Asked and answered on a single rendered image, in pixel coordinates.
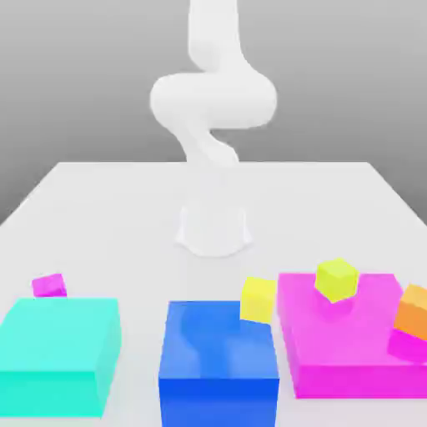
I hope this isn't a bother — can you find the small lime yellow cube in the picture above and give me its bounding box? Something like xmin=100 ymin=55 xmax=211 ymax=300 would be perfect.
xmin=314 ymin=257 xmax=360 ymax=304

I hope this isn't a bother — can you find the small magenta cube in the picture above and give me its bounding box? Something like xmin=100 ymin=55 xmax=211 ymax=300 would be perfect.
xmin=31 ymin=273 xmax=68 ymax=299

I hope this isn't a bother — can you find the small orange cube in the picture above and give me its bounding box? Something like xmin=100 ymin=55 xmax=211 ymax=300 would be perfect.
xmin=393 ymin=283 xmax=427 ymax=341

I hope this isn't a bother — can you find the large blue box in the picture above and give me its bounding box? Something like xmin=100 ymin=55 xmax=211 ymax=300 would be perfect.
xmin=158 ymin=300 xmax=280 ymax=427

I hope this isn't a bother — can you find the large magenta box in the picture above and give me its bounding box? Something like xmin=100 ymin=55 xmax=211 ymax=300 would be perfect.
xmin=276 ymin=272 xmax=427 ymax=400

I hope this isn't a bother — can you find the large cyan box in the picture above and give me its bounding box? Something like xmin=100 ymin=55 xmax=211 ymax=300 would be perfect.
xmin=0 ymin=297 xmax=123 ymax=419

